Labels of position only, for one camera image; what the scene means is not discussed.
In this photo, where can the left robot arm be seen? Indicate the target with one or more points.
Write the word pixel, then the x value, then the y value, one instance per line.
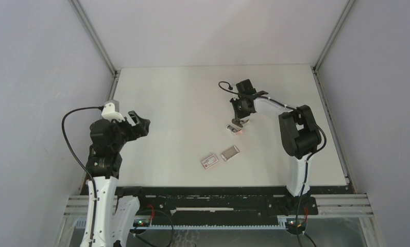
pixel 109 224

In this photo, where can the red white staple box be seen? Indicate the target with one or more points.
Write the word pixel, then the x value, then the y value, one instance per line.
pixel 209 161

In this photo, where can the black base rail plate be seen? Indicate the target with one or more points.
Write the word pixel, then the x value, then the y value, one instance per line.
pixel 226 206

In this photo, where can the left aluminium frame post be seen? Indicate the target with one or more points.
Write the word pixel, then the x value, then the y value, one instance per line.
pixel 92 34

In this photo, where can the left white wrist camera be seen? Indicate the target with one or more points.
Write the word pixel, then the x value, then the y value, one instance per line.
pixel 110 111

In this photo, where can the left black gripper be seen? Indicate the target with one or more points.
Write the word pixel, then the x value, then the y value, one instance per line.
pixel 136 131

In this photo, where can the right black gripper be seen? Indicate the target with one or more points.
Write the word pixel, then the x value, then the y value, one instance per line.
pixel 238 114

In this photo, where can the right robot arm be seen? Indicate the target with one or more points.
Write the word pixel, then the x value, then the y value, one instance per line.
pixel 301 136

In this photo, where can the pink white stapler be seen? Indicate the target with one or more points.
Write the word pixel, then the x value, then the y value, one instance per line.
pixel 235 131

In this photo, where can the aluminium frame post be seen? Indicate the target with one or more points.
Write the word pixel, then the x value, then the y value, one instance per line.
pixel 333 35
pixel 92 34

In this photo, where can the right aluminium frame post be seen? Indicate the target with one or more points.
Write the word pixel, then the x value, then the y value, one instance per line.
pixel 333 35

